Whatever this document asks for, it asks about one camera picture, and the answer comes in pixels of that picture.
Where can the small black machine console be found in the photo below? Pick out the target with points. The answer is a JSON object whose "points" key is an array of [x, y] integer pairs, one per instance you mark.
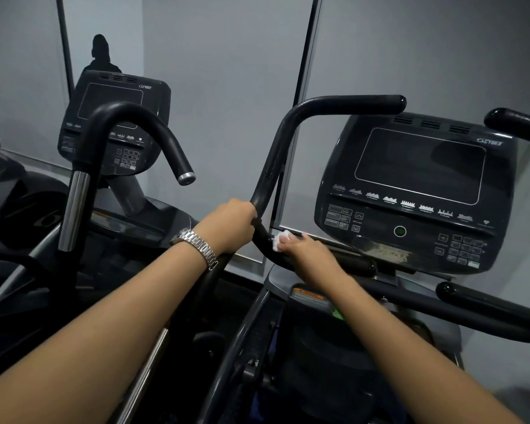
{"points": [[115, 92]]}

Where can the orange warning label sticker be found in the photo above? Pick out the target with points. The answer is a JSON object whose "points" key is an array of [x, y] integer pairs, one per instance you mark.
{"points": [[308, 298]]}

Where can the person's left fingers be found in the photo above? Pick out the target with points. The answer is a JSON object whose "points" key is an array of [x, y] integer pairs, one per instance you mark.
{"points": [[247, 212]]}

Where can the silver metal wristwatch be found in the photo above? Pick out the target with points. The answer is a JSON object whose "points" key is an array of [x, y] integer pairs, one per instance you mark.
{"points": [[198, 247]]}

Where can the person's left hand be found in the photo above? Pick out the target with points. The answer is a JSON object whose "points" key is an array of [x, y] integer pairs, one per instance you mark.
{"points": [[227, 225]]}

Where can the thin black wall strip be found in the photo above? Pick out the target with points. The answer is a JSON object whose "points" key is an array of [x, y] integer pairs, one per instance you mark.
{"points": [[65, 44]]}

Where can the person's right hand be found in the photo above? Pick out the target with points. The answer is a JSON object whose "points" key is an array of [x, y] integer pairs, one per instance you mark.
{"points": [[311, 260]]}

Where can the large black machine console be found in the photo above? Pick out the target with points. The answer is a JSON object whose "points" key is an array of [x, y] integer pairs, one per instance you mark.
{"points": [[419, 194]]}

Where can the person's right fingers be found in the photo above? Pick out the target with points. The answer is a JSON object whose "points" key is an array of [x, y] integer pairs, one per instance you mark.
{"points": [[293, 243]]}

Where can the white wipe cloth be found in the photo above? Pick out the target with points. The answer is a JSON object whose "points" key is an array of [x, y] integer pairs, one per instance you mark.
{"points": [[281, 239]]}

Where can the person's right forearm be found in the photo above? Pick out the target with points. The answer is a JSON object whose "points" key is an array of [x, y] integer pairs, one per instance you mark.
{"points": [[406, 357]]}

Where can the person's left forearm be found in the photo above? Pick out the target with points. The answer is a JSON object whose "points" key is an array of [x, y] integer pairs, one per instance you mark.
{"points": [[92, 339]]}

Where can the black fixed grip bar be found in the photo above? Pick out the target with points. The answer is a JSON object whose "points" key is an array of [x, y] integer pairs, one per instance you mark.
{"points": [[490, 304]]}

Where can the dark neighbouring exercise machine body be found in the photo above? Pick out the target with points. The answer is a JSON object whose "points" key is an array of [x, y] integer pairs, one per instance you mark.
{"points": [[26, 242]]}

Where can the silver metal rail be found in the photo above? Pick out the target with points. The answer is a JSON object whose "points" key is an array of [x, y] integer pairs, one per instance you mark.
{"points": [[141, 377]]}

